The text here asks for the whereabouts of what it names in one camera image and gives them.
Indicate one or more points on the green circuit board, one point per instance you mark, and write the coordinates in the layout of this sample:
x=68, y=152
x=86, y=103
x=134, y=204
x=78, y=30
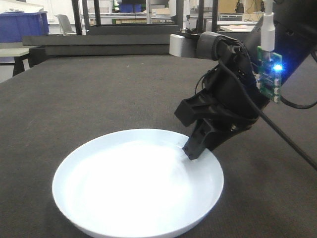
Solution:
x=269, y=75

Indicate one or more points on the grey chair background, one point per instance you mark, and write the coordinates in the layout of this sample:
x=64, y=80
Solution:
x=65, y=25

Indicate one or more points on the blue plastic crate background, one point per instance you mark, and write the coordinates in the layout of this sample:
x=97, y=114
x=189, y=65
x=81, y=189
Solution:
x=15, y=25

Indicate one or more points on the light blue round tray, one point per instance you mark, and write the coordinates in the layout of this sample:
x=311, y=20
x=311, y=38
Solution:
x=136, y=183

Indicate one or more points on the white usb cable plug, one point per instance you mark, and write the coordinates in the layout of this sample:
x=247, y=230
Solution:
x=268, y=28

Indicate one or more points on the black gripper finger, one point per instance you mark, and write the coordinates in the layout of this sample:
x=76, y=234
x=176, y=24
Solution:
x=195, y=108
x=201, y=138

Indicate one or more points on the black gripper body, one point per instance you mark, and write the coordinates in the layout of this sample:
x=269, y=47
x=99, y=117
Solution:
x=231, y=85

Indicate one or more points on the black metal frame rack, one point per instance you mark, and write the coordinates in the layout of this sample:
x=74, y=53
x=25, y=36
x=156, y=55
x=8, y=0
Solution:
x=112, y=40

